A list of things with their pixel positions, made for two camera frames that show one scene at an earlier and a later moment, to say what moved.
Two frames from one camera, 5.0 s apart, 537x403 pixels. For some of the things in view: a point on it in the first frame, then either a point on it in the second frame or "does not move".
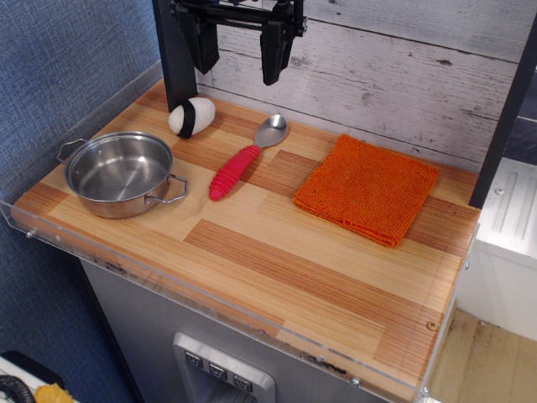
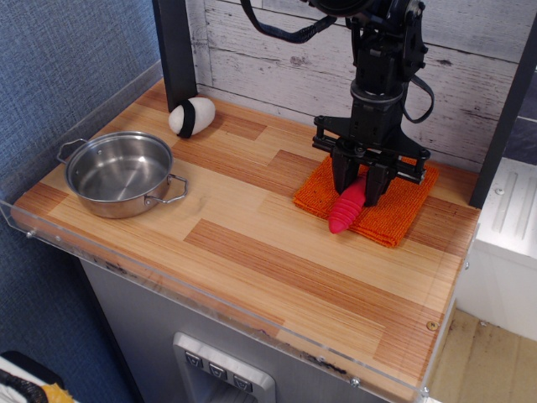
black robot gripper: x=276 y=39 → x=375 y=132
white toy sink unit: x=498 y=285 does not move
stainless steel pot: x=116 y=174 does not move
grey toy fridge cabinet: x=174 y=348 does not move
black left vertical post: x=176 y=55 does not move
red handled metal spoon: x=268 y=130 → x=348 y=206
